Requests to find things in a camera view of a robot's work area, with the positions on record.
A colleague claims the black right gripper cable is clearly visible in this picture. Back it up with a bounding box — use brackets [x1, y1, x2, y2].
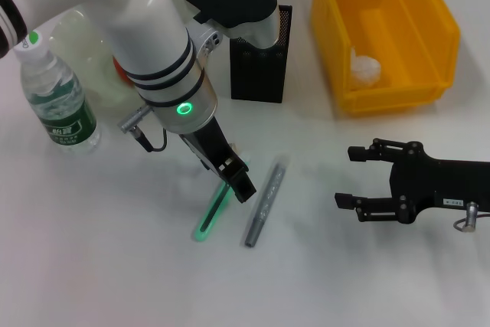
[453, 201, 490, 234]

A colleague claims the pale green glass fruit plate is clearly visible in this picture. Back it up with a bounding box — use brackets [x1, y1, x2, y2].
[47, 4, 136, 109]

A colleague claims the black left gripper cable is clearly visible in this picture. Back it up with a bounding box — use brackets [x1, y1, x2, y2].
[116, 106, 168, 152]

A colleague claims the black mesh pen holder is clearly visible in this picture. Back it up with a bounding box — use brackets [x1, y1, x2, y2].
[229, 4, 294, 104]

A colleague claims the green utility knife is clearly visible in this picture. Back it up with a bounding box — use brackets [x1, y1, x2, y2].
[191, 152, 253, 244]

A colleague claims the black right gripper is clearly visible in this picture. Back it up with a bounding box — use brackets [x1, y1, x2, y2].
[335, 137, 490, 227]

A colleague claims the clear green-label water bottle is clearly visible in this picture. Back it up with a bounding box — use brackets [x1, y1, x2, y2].
[13, 29, 103, 156]

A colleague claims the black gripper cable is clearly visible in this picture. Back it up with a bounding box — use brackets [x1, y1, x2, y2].
[453, 201, 490, 234]
[116, 106, 168, 152]

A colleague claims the white paper ball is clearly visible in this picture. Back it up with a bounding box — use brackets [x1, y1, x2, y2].
[350, 47, 383, 90]

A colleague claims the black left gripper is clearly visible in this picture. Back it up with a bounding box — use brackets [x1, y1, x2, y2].
[178, 116, 257, 204]

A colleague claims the grey pen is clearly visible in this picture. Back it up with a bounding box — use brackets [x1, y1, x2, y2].
[244, 155, 290, 248]

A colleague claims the red tomato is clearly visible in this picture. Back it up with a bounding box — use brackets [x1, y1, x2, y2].
[113, 55, 133, 83]

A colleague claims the yellow plastic bin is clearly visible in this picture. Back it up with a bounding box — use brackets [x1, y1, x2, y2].
[309, 0, 461, 116]

